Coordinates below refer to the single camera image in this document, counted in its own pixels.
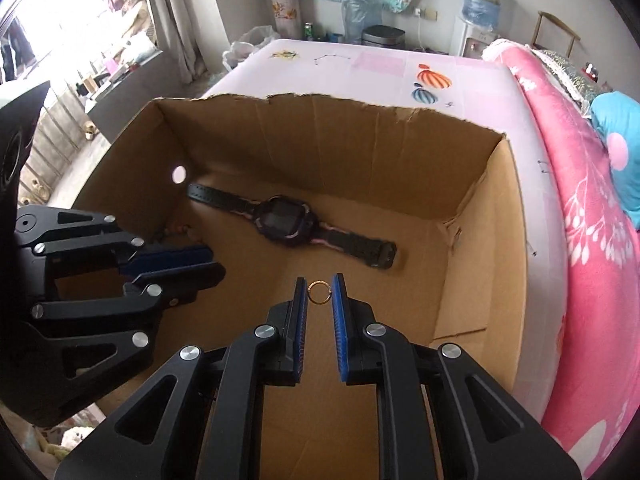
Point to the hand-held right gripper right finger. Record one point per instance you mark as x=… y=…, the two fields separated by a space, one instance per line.
x=341 y=325

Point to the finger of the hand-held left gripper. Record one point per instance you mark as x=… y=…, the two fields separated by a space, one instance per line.
x=165 y=259
x=190 y=282

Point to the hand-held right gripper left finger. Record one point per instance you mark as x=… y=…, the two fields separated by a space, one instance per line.
x=300 y=320

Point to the purple black smart watch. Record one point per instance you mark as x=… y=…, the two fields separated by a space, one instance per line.
x=285 y=220

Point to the brown cardboard box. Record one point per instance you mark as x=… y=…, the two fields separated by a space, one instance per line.
x=350 y=150

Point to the grey cabinet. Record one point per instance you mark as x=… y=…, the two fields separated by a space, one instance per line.
x=130 y=95

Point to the white fluffy cloth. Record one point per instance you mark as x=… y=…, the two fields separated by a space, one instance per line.
x=80 y=435

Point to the grey curtain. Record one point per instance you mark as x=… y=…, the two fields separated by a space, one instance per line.
x=175 y=20

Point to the white plastic bag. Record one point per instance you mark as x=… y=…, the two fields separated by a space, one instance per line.
x=250 y=45

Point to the pink floral blanket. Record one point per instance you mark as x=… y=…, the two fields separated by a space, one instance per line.
x=585 y=260

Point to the green drink can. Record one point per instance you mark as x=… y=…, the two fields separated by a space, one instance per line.
x=309 y=31

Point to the flower print roll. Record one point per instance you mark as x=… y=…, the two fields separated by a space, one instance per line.
x=282 y=5

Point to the grey trash can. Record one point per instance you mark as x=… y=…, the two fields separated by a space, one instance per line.
x=382 y=37

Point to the clear water bottle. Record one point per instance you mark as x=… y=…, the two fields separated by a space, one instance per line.
x=361 y=17

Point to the white water dispenser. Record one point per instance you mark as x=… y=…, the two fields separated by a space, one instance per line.
x=470 y=40

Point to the grey floral pillow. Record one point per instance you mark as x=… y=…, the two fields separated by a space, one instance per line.
x=570 y=75

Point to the blue blanket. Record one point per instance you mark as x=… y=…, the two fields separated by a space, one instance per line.
x=620 y=130

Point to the blue water dispenser bottle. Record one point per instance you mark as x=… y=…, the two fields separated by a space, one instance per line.
x=482 y=0

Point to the wooden chair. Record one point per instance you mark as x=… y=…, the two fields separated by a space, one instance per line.
x=555 y=22

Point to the wall socket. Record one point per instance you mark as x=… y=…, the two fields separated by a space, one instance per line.
x=426 y=13

